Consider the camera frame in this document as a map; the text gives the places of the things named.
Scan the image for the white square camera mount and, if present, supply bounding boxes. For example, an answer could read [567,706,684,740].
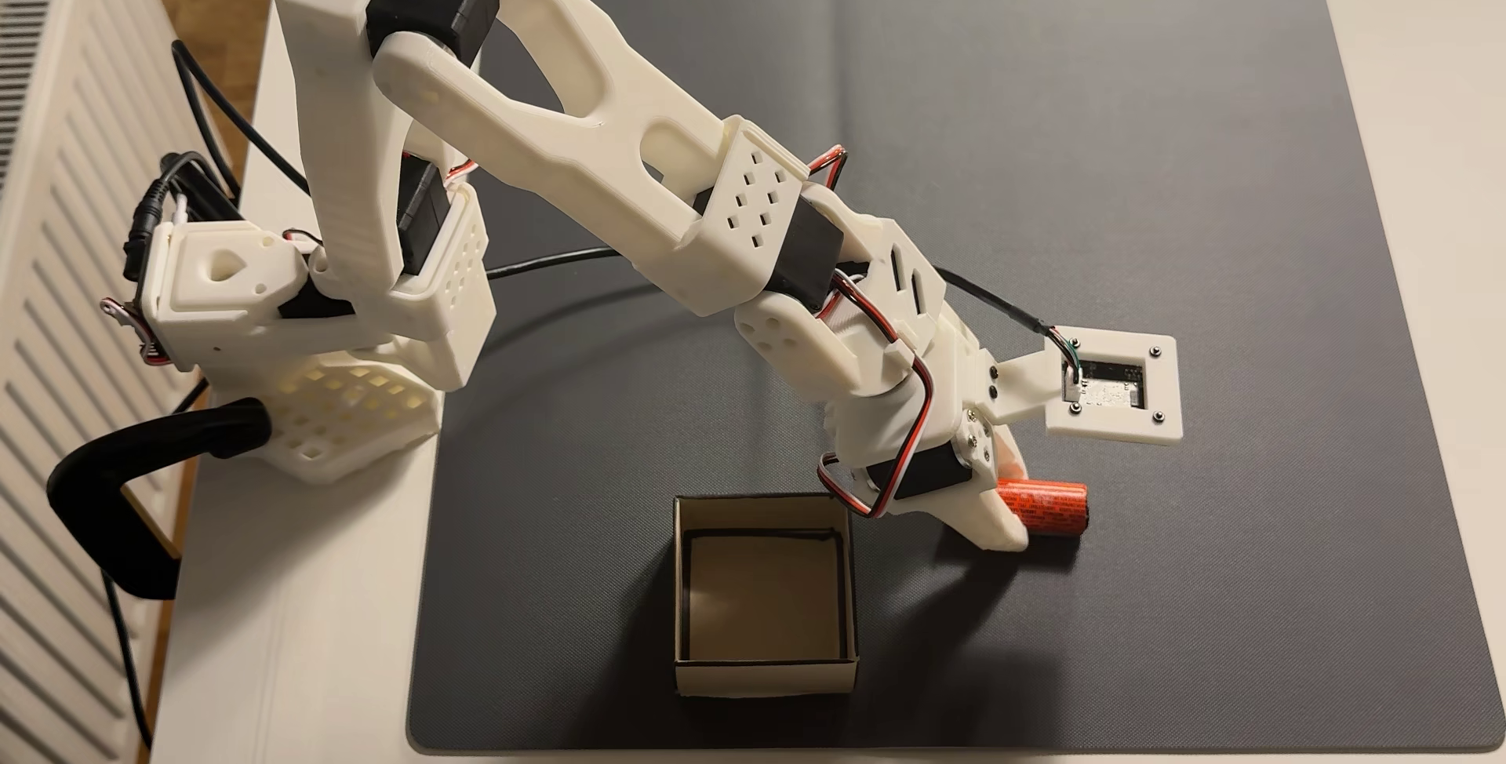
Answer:
[994,326,1180,446]

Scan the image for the dark grey textured mat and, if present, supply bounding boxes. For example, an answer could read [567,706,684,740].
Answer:
[406,0,1506,756]

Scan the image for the thin black cable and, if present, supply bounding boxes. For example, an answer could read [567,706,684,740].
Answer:
[99,567,155,750]

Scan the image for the black camera cable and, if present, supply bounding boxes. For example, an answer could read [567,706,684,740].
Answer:
[485,245,1084,380]

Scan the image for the black table clamp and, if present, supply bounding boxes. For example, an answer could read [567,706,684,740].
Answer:
[47,397,275,602]

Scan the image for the red cylindrical object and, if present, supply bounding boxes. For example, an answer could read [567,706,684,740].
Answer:
[998,479,1091,540]

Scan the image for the black power cable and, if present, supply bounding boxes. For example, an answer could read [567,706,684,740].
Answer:
[123,39,315,271]

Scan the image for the white radiator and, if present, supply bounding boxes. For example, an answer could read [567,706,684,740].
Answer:
[0,0,211,764]

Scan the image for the small open cardboard box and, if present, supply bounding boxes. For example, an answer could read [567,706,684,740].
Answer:
[673,491,860,700]

